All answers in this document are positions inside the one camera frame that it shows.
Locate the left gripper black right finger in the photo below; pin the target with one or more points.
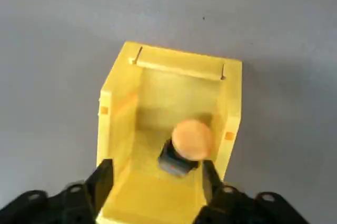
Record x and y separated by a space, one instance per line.
218 203

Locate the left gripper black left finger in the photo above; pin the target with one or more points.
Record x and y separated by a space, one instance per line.
100 184

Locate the yellow-capped black medicine bottle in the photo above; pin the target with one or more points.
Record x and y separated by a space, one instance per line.
190 140

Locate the yellow plastic storage box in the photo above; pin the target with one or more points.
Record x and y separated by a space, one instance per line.
168 95

